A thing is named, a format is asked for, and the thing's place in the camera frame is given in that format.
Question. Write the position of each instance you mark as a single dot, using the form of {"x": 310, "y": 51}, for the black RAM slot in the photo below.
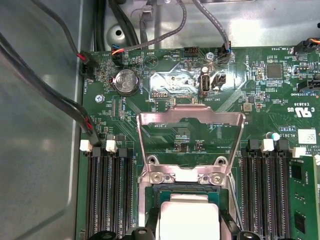
{"x": 128, "y": 195}
{"x": 91, "y": 195}
{"x": 248, "y": 195}
{"x": 265, "y": 195}
{"x": 281, "y": 195}
{"x": 104, "y": 195}
{"x": 116, "y": 195}

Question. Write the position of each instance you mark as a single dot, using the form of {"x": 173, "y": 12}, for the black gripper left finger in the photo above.
{"x": 152, "y": 225}

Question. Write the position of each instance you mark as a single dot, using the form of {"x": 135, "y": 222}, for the green RAM stick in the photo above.
{"x": 305, "y": 200}

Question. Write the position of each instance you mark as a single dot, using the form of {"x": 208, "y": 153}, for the metal socket cover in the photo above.
{"x": 160, "y": 117}

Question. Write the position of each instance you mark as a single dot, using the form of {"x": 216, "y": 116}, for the small round capacitor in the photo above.
{"x": 275, "y": 136}

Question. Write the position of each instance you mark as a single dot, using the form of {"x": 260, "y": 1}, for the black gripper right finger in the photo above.
{"x": 228, "y": 225}

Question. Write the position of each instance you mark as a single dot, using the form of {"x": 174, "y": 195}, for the silver CPU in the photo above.
{"x": 190, "y": 220}

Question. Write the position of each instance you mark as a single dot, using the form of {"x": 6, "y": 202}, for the green motherboard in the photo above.
{"x": 250, "y": 112}

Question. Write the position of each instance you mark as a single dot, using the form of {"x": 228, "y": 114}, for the black PC case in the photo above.
{"x": 37, "y": 125}

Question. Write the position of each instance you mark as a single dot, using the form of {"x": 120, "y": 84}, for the internal USB port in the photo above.
{"x": 204, "y": 83}

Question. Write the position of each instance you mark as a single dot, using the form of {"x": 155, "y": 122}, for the coin cell battery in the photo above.
{"x": 125, "y": 82}

